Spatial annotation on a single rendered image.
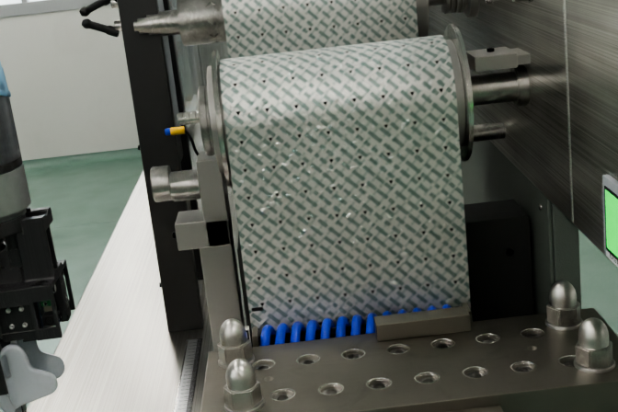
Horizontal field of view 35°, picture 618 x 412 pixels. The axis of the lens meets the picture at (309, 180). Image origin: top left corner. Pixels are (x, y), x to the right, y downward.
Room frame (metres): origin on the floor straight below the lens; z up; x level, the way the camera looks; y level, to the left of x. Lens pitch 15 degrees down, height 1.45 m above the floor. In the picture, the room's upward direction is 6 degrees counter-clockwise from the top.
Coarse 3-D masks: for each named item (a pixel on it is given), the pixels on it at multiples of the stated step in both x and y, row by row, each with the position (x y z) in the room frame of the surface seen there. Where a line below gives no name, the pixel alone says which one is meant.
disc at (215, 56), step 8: (216, 56) 1.02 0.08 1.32; (216, 64) 1.00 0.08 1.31; (216, 72) 0.99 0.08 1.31; (216, 80) 0.98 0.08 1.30; (216, 88) 0.98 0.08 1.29; (216, 96) 0.97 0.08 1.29; (216, 104) 0.97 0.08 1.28; (216, 112) 0.97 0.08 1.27; (216, 120) 0.97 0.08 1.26; (224, 144) 0.97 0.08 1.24; (224, 152) 0.97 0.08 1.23; (224, 160) 0.97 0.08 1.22; (224, 168) 0.97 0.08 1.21; (232, 184) 1.00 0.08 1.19
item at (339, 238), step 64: (256, 192) 0.97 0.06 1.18; (320, 192) 0.98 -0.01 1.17; (384, 192) 0.98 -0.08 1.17; (448, 192) 0.98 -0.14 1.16; (256, 256) 0.97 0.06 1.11; (320, 256) 0.98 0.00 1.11; (384, 256) 0.98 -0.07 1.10; (448, 256) 0.98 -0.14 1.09; (256, 320) 0.97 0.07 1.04; (320, 320) 0.98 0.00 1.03
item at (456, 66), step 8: (448, 40) 1.04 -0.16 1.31; (448, 48) 1.02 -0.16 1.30; (456, 56) 1.00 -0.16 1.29; (456, 64) 1.00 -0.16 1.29; (208, 72) 1.02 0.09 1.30; (456, 72) 0.99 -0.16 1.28; (208, 80) 1.01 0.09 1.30; (456, 80) 0.99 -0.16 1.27; (208, 88) 1.00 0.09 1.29; (456, 88) 0.99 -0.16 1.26; (208, 96) 0.99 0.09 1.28; (456, 96) 0.98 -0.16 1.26; (464, 104) 0.98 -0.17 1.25; (464, 112) 0.98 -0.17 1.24; (464, 120) 0.99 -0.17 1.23; (216, 128) 0.98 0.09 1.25; (224, 128) 0.98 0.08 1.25; (464, 128) 0.99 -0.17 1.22; (216, 136) 0.98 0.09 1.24; (224, 136) 0.98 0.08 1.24; (216, 144) 0.98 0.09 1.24; (216, 152) 0.98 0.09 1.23; (216, 160) 0.99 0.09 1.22
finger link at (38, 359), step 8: (0, 344) 0.88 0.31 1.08; (8, 344) 0.88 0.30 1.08; (24, 344) 0.89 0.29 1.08; (32, 344) 0.89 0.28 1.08; (32, 352) 0.89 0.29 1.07; (40, 352) 0.89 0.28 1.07; (32, 360) 0.89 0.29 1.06; (40, 360) 0.89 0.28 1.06; (48, 360) 0.89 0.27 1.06; (56, 360) 0.89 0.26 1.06; (40, 368) 0.89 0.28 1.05; (48, 368) 0.89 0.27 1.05; (56, 368) 0.89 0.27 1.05; (64, 368) 0.90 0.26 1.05; (56, 376) 0.89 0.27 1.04; (24, 408) 0.88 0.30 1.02
